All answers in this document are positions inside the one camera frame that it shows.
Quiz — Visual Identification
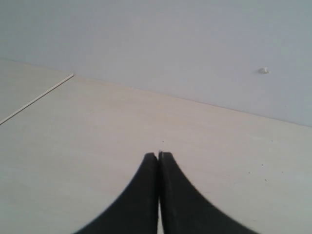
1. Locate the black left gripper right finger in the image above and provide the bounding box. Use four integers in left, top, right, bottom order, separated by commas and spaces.
158, 152, 255, 234

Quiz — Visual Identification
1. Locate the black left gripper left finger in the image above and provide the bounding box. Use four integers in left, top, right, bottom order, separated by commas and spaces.
77, 153, 159, 234

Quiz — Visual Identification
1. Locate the white wall plug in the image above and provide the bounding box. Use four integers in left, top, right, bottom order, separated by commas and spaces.
257, 67, 270, 75

